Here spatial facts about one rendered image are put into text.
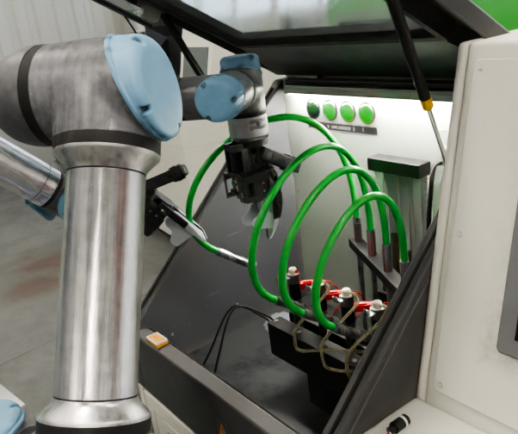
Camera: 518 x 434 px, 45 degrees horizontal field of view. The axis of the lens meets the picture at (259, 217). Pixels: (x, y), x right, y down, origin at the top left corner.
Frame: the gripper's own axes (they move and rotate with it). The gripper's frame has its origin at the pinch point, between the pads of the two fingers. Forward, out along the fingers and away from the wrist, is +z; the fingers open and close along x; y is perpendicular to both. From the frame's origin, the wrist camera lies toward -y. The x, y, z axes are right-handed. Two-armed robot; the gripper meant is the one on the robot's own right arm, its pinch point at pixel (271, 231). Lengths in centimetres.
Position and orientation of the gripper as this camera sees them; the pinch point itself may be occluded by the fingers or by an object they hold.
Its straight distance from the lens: 126.1
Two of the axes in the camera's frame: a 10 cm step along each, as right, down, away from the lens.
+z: 1.3, 9.4, 3.3
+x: 6.0, 1.9, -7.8
